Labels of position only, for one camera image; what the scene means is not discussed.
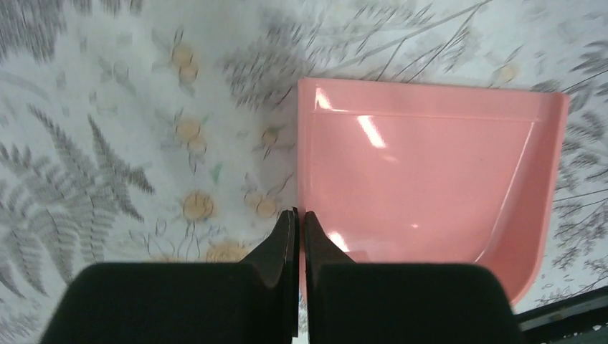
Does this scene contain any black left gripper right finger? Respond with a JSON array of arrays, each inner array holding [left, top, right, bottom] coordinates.
[[303, 212, 523, 343]]

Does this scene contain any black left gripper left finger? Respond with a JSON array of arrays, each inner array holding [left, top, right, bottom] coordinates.
[[41, 209, 299, 343]]

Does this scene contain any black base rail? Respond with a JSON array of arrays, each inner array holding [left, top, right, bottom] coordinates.
[[516, 287, 608, 344]]

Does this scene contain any floral table mat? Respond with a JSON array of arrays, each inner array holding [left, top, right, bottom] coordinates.
[[1, 1, 607, 343]]

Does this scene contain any pink dustpan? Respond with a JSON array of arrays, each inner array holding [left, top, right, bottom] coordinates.
[[297, 78, 570, 304]]

